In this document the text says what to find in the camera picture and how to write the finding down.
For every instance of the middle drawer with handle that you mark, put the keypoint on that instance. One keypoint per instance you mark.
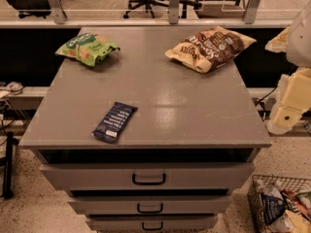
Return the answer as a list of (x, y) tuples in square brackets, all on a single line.
[(150, 205)]

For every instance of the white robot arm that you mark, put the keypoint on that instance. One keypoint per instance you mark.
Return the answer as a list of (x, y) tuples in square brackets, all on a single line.
[(299, 39)]

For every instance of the top drawer with handle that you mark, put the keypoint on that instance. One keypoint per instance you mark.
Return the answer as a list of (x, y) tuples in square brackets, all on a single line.
[(134, 176)]

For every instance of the blue rxbar blueberry bar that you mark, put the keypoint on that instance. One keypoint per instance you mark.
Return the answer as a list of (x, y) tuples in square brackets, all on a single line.
[(113, 123)]

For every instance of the brown chip bag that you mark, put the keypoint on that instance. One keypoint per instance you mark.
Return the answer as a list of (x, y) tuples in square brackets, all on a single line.
[(210, 49)]

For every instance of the wire basket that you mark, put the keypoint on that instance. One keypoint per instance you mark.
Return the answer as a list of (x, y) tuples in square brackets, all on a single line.
[(295, 184)]

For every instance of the snack packages in basket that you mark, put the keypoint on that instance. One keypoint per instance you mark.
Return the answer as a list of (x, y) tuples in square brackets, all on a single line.
[(283, 210)]

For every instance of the bottom drawer with handle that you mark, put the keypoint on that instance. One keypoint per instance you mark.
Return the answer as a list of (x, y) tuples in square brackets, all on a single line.
[(150, 223)]

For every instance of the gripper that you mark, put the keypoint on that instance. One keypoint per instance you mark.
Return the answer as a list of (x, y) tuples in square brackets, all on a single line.
[(300, 43)]

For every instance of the drawer with handle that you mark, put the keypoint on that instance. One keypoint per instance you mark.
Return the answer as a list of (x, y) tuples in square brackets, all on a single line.
[(150, 205), (150, 223), (134, 176)]

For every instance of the green chip bag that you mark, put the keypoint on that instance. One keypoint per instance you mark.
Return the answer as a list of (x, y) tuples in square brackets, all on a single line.
[(88, 48)]

